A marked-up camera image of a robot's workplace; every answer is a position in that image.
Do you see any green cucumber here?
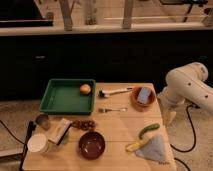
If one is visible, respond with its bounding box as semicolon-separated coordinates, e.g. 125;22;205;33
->
138;123;160;139

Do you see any orange bowl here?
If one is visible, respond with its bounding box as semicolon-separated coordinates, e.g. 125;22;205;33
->
131;86;156;107

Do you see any small metal cup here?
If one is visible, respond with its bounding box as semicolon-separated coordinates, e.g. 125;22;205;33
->
35;114;51;130

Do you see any silver fork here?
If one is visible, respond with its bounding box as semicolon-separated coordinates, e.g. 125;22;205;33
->
99;108;127;113

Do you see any green plastic tray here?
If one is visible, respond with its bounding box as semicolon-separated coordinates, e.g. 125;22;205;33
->
39;79;96;115

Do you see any white cup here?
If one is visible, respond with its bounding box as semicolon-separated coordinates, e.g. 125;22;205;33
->
27;133;48;154

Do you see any black cable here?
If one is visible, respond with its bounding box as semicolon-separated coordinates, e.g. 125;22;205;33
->
0;119;37;171
170;103;200;171

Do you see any tan block with black edge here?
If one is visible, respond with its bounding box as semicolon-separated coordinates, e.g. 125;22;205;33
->
48;119;71;145

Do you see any black cable left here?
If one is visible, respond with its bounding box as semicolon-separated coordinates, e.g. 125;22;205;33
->
0;119;37;171

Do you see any blue sponge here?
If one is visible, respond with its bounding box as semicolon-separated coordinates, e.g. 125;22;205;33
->
137;87;151;104

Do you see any black cable right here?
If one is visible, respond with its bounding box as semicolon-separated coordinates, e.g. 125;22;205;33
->
170;103;200;171

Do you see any white handled dish brush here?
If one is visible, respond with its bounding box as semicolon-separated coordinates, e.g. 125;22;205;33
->
99;87;133;98

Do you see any orange fruit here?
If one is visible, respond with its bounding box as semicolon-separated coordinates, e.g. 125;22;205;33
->
80;84;91;95

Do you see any purple bowl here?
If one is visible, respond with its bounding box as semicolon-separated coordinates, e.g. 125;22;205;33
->
78;131;105;160

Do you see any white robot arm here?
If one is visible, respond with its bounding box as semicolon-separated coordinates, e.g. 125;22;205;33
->
157;62;213;126

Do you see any grey blue cloth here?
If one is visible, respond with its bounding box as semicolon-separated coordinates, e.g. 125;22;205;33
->
135;134;166;164

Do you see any brown grape bunch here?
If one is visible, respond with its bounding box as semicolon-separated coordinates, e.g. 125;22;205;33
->
72;120;96;131

